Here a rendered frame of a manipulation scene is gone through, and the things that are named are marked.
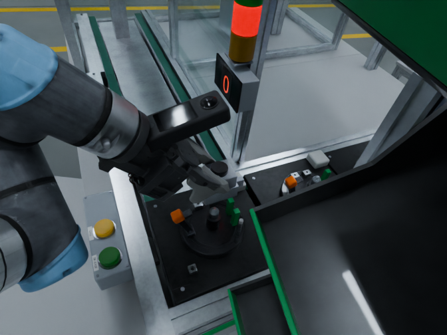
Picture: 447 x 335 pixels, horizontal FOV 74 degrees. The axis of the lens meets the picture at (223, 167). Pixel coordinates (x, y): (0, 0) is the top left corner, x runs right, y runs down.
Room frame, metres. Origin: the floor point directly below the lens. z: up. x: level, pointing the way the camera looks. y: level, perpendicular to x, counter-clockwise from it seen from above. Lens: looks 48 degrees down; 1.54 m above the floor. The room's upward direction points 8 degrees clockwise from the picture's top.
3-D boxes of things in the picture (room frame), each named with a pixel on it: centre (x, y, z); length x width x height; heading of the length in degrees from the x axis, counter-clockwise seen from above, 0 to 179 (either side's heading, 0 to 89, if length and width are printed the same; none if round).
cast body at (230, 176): (0.34, 0.00, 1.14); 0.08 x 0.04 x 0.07; 119
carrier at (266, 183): (0.46, -0.22, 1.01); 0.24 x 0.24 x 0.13; 29
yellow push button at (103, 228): (0.31, 0.24, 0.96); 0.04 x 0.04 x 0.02
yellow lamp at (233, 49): (0.56, 0.00, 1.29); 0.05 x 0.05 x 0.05
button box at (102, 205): (0.31, 0.24, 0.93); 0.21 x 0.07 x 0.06; 29
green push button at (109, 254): (0.24, 0.20, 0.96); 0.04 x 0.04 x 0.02
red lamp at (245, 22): (0.56, 0.00, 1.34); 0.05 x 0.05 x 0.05
